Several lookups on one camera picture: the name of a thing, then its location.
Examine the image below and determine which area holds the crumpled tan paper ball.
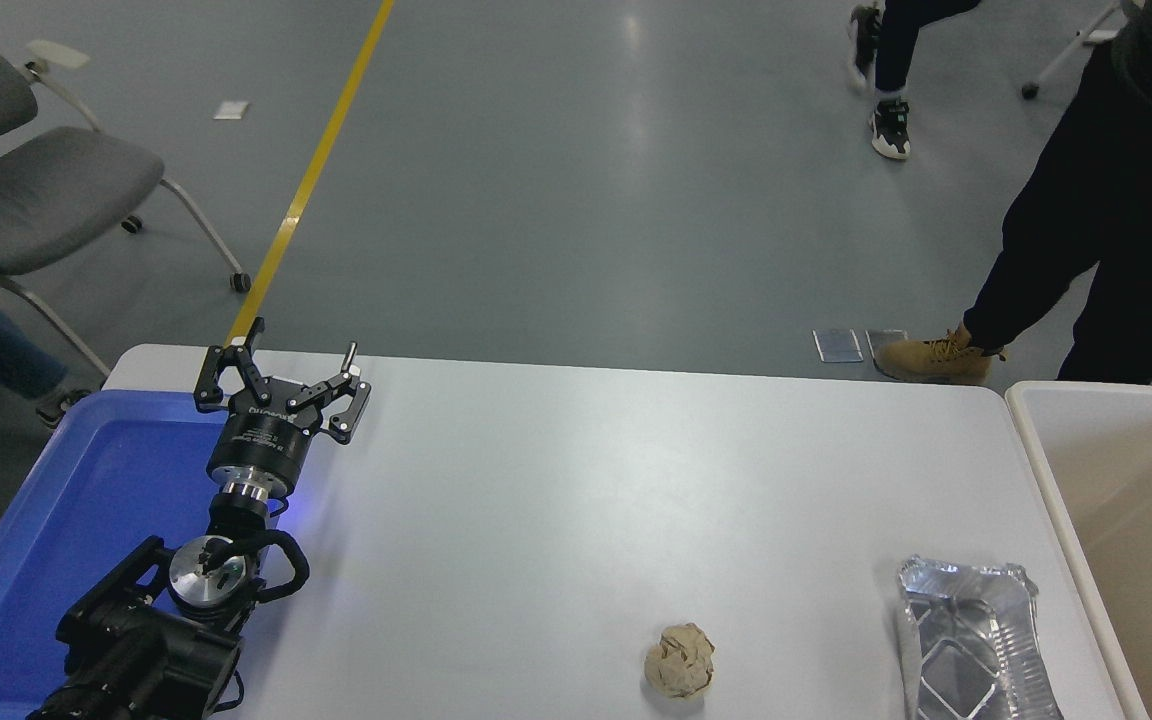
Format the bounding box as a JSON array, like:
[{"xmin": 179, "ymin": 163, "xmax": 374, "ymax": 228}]
[{"xmin": 643, "ymin": 622, "xmax": 715, "ymax": 698}]

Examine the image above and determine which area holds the standing person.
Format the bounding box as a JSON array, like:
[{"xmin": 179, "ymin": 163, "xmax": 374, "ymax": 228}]
[{"xmin": 876, "ymin": 0, "xmax": 1152, "ymax": 386}]

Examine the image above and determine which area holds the walking person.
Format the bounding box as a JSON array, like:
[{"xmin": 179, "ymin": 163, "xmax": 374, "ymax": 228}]
[{"xmin": 846, "ymin": 0, "xmax": 982, "ymax": 161}]

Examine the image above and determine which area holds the silver foil tray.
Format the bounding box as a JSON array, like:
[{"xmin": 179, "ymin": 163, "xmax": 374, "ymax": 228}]
[{"xmin": 896, "ymin": 555, "xmax": 1067, "ymax": 720}]

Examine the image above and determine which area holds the white chair leg with caster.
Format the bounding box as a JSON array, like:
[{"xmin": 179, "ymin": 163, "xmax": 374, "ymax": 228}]
[{"xmin": 1021, "ymin": 0, "xmax": 1132, "ymax": 99}]

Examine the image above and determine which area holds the large pale bin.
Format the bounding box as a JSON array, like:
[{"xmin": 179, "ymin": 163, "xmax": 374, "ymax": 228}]
[{"xmin": 1004, "ymin": 378, "xmax": 1152, "ymax": 720}]

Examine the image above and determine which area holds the seated person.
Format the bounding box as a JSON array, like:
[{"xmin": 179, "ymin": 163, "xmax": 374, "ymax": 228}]
[{"xmin": 0, "ymin": 262, "xmax": 97, "ymax": 426}]

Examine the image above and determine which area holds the blue plastic tray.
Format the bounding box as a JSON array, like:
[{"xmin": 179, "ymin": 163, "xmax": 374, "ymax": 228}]
[{"xmin": 0, "ymin": 390, "xmax": 289, "ymax": 711}]

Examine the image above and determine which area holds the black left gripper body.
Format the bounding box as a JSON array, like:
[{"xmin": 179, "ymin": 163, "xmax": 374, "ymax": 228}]
[{"xmin": 206, "ymin": 378, "xmax": 325, "ymax": 493}]

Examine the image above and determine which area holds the grey office chair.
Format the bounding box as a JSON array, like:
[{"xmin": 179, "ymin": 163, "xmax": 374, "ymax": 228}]
[{"xmin": 0, "ymin": 0, "xmax": 252, "ymax": 379}]

